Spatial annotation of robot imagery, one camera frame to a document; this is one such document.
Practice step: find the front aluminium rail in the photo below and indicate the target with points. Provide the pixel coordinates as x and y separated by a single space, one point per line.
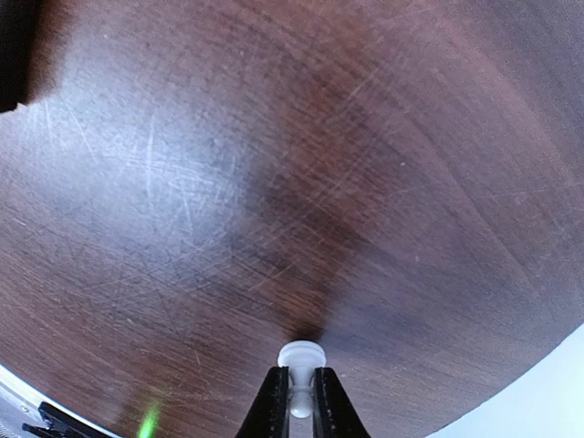
19 404

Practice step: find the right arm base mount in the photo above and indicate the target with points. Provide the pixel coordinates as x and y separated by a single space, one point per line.
60 424

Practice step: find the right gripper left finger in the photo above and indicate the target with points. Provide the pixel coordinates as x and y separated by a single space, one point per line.
268 416

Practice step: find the black and white chessboard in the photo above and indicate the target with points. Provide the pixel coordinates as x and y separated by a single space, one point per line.
28 31

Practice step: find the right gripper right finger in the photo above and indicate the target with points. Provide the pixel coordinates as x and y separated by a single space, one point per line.
334 415

